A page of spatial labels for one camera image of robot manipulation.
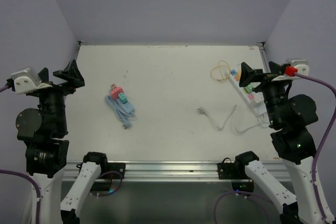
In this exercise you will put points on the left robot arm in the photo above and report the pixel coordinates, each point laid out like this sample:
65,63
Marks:
43,130

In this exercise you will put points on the brown pink plug adapter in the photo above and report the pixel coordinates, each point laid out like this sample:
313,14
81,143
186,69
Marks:
113,86

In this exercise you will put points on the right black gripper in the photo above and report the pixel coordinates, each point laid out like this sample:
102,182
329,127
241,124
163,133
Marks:
248,74

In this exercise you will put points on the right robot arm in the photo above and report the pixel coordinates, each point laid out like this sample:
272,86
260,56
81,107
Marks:
289,118

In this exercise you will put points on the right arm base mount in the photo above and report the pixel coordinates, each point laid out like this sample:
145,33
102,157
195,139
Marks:
227,171

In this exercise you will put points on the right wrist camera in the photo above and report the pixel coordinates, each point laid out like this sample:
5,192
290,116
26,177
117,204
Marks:
295,66

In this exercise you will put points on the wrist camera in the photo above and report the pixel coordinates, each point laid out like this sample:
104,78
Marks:
25,80
295,66

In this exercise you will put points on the white power strip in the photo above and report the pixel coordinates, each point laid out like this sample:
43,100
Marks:
253,101

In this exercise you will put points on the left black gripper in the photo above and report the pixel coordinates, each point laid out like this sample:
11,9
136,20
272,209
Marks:
71,74

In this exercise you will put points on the yellow plug adapter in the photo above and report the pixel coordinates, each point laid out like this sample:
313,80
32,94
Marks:
237,75

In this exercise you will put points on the aluminium rail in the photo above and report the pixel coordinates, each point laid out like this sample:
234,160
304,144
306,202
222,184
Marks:
179,171

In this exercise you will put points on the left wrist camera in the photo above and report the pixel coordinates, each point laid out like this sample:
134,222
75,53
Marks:
25,80

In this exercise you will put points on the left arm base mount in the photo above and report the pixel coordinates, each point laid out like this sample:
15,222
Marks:
110,169

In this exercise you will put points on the teal plug adapter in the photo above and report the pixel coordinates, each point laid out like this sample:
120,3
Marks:
122,97

